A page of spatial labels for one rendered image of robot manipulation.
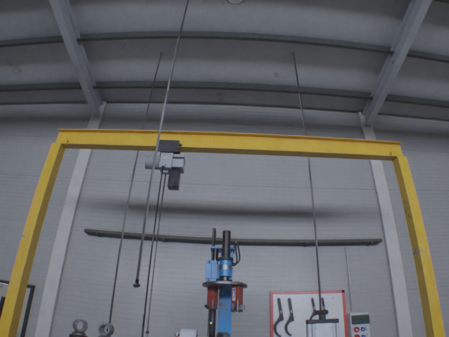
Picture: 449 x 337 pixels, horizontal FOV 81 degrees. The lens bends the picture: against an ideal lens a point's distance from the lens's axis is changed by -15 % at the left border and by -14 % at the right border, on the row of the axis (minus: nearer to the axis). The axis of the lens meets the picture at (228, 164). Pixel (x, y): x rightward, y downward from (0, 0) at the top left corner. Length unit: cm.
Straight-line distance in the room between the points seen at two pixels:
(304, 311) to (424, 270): 264
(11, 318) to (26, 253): 79
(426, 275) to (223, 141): 326
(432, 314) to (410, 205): 144
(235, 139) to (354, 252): 367
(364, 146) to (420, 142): 433
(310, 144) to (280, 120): 332
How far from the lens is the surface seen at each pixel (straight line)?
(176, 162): 412
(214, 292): 409
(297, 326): 612
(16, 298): 431
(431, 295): 439
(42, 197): 454
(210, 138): 439
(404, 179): 474
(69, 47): 713
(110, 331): 378
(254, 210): 647
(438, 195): 840
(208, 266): 435
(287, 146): 442
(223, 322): 439
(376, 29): 726
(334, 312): 633
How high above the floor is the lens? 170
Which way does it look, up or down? 30 degrees up
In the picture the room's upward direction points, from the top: 2 degrees clockwise
